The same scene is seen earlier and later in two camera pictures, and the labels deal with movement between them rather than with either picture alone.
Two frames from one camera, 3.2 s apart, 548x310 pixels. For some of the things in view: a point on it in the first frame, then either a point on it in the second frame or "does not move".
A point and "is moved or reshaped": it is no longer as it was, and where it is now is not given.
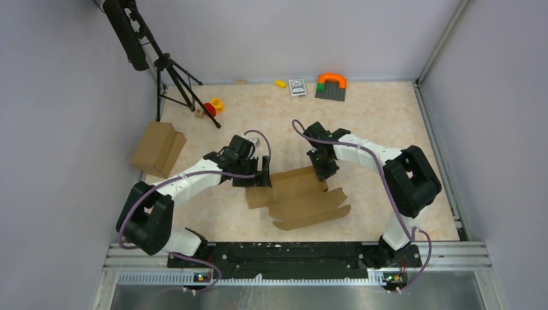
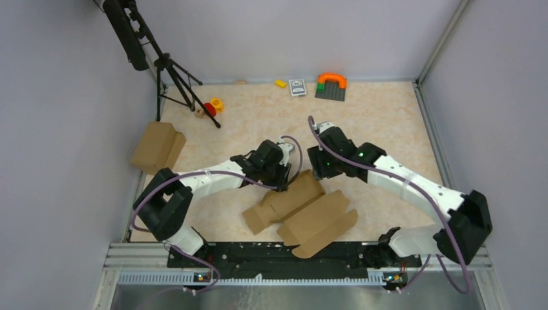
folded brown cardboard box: x=159 y=148 does not move
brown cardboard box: x=299 y=199 is moved or reshaped
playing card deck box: x=297 y=87 does not move
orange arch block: x=322 y=77 does not move
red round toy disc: x=210 y=108 does not move
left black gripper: x=262 y=179 → x=282 y=181
